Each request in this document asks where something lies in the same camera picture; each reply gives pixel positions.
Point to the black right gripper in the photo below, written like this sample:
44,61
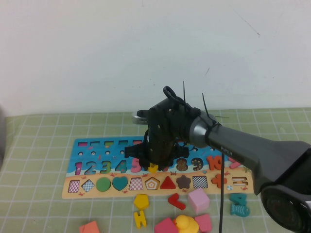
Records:
160,136

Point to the yellow number six piece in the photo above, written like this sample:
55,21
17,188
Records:
153,168

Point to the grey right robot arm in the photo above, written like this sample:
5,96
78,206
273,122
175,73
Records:
243,145

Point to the pink number five piece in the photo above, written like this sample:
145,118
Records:
134,167

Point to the red triangle piece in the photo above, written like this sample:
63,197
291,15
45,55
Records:
168,185

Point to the brown star piece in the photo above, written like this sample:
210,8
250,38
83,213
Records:
183,182

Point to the yellow pentagon piece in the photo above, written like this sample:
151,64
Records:
141,201

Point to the red number seven piece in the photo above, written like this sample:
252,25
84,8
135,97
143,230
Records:
173,199

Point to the teal heart piece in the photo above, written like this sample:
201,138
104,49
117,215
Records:
120,183

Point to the yellow letter H piece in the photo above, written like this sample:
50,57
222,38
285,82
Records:
140,219

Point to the green circle piece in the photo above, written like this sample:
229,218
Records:
103,184

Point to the orange number ten piece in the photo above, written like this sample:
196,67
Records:
211,163

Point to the orange plus sign piece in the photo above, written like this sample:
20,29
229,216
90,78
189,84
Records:
216,180

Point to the pink greater-than sign piece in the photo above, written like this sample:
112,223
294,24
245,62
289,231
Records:
235,165

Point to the blue number shape puzzle board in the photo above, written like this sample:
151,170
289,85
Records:
73,157

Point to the teal number four piece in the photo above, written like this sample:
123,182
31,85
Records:
239,199

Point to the teal fish piece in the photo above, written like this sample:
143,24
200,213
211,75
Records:
239,210

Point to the light pink wooden cube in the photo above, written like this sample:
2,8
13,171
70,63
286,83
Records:
198,201

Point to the magenta wooden block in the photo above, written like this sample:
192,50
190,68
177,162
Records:
165,227

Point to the yellow rubber duck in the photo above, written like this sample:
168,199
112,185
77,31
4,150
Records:
184,223

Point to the black zip tie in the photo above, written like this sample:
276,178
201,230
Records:
184,94
210,131

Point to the pink wooden block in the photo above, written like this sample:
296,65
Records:
203,223

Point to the orange wooden block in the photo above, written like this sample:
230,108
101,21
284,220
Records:
90,228

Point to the green checked tablecloth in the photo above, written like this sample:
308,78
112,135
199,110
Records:
36,145

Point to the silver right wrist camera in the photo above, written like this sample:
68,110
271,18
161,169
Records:
139,120

